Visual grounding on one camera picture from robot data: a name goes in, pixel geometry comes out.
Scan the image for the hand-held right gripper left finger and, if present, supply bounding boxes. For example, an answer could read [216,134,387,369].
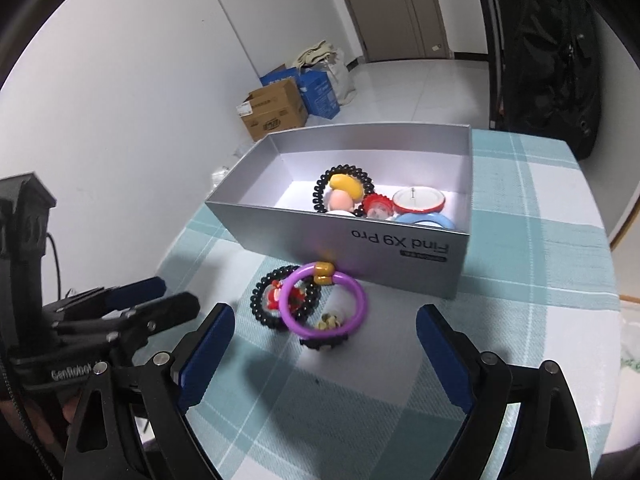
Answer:
[62,302,236,480]

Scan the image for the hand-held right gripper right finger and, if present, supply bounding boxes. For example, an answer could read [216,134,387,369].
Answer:
[416,304,593,480]

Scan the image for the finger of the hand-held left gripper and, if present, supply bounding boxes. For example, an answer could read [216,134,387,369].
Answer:
[45,276,167,313]
[52,292,201,347]

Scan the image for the black spiral hair tie red charm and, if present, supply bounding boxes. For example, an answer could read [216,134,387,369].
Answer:
[250,266,323,332]

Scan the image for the grey cardboard box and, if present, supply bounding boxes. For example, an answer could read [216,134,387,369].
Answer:
[205,122,473,301]

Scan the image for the black hair tie gold beads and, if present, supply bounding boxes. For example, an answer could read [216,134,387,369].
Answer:
[299,312,351,353]

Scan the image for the light blue hair ring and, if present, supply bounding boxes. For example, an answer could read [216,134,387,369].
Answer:
[395,212,457,232]

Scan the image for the purple hair ring gold bead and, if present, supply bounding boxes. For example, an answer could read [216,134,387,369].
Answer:
[279,261,370,337]

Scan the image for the round white badge red rim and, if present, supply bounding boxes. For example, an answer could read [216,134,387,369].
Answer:
[391,186,447,216]

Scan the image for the red ruffled hair clip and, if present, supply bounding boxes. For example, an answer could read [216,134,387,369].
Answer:
[361,194,397,220]

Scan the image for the black spiral hair tie yellow charm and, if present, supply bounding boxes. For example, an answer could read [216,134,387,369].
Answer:
[313,163,376,213]

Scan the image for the crumpled clear plastic bag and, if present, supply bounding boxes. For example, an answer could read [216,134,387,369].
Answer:
[210,145,251,186]

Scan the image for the teal plaid tablecloth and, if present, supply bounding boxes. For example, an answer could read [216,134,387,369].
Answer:
[140,127,623,480]

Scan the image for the brown cardboard box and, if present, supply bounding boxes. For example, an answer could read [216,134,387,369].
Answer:
[236,78,309,142]

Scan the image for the blue carton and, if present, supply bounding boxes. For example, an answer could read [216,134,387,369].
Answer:
[299,69,342,120]
[259,64,301,88]

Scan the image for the white plastic sack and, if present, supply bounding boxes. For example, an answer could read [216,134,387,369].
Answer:
[320,47,353,108]

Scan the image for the beige cloth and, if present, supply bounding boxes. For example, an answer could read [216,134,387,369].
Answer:
[292,40,341,68]

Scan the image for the black metal rack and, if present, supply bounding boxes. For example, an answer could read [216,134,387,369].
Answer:
[470,0,506,131]

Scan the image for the white gold-trimmed panel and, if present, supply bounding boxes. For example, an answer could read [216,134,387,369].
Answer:
[585,0,640,306]

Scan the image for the black backpack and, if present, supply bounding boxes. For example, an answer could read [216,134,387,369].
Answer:
[497,0,603,161]

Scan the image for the brown door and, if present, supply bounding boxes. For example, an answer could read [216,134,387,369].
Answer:
[330,0,453,63]

